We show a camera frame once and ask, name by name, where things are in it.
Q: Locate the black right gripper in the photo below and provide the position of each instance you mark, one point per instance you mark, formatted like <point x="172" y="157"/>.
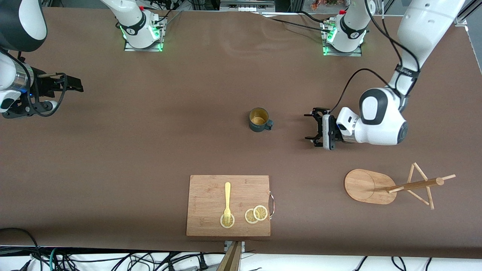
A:
<point x="40" y="86"/>

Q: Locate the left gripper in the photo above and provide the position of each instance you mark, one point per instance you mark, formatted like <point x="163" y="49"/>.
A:
<point x="319" y="125"/>

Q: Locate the teal ribbed mug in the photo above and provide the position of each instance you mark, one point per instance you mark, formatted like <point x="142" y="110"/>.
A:
<point x="258" y="128"/>

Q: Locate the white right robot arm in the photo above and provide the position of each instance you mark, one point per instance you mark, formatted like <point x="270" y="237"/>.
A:
<point x="133" y="19"/>

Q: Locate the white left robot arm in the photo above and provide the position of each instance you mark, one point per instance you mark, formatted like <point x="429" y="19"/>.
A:
<point x="380" y="124"/>

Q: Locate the wooden mug rack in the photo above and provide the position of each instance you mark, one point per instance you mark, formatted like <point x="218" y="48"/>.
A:
<point x="361" y="186"/>

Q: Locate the large table cover sheet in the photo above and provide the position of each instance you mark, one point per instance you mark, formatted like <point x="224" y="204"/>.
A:
<point x="241" y="75"/>

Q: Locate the lemon slice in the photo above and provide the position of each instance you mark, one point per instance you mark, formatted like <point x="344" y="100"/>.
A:
<point x="260" y="213"/>
<point x="227" y="225"/>
<point x="249" y="217"/>

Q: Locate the yellow plastic fork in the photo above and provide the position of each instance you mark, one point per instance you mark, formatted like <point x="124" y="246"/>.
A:
<point x="227" y="195"/>

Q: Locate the wooden cutting board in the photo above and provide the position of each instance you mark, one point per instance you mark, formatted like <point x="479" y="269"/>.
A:
<point x="211" y="195"/>

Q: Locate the grey power strip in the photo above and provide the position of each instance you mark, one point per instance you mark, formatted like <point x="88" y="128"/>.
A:
<point x="244" y="6"/>

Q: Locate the black power plug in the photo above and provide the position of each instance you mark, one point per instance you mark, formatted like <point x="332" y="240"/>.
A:
<point x="203" y="263"/>

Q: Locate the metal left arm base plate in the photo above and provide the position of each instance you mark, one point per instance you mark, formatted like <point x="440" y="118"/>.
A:
<point x="350" y="54"/>

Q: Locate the aluminium frame profile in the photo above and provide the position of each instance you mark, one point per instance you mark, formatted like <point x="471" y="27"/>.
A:
<point x="46" y="3"/>
<point x="462" y="22"/>

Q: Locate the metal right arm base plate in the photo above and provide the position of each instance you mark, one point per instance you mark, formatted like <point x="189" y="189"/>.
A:
<point x="145" y="49"/>

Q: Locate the silver metal bracket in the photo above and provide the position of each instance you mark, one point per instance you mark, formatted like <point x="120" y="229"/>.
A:
<point x="226" y="246"/>

